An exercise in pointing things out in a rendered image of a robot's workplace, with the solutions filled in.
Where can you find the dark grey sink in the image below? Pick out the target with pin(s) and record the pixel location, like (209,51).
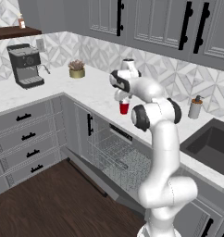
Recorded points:
(211,145)

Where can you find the grey soap dispenser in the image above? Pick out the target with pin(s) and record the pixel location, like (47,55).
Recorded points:
(195,108)

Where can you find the grey dishwasher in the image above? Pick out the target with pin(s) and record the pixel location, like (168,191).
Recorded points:
(123,148)

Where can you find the small pale bottle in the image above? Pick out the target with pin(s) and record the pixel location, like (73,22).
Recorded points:
(22,22)

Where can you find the grey lower cupboard door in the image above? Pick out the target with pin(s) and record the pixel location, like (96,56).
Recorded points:
(81,129)
(191,219)

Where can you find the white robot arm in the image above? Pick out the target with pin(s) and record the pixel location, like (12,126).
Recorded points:
(161,145)

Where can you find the grey cupboard door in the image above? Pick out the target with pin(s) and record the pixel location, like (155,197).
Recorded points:
(103,18)
(81,129)
(157,21)
(220,31)
(191,219)

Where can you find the red cup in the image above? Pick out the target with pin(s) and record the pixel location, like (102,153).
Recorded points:
(124,108)

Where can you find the black and grey coffee machine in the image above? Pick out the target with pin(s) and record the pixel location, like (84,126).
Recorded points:
(25,63)

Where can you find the dark wooden shelf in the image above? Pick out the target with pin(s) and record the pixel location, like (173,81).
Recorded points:
(15,31)

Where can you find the grey upper cupboard door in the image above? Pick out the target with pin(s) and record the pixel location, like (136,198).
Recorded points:
(103,18)
(157,21)
(220,31)

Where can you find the white wall outlet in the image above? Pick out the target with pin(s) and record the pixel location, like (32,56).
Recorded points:
(40,45)

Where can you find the plant in gold pot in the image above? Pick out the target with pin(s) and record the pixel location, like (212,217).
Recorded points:
(77,70)

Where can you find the grey drawer front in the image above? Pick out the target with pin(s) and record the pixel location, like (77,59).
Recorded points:
(46,132)
(12,157)
(39,112)
(18,174)

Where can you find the grey dishwasher door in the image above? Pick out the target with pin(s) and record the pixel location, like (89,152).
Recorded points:
(95,177)

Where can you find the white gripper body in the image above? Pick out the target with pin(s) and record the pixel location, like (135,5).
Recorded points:
(119,93)

